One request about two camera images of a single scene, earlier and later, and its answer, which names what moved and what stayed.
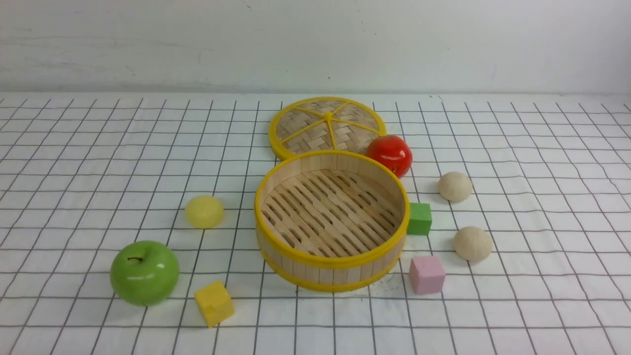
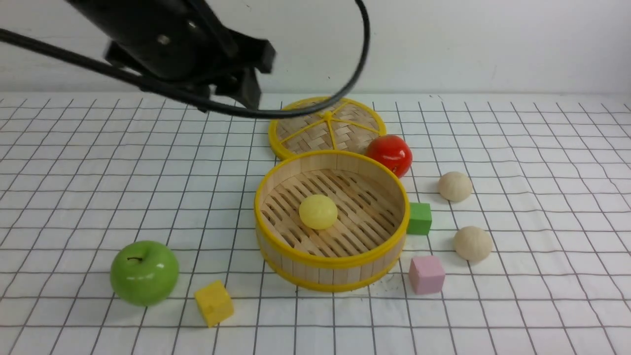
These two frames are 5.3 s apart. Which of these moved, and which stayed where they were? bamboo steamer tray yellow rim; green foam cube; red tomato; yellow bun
Moved: yellow bun
Stayed: red tomato; bamboo steamer tray yellow rim; green foam cube
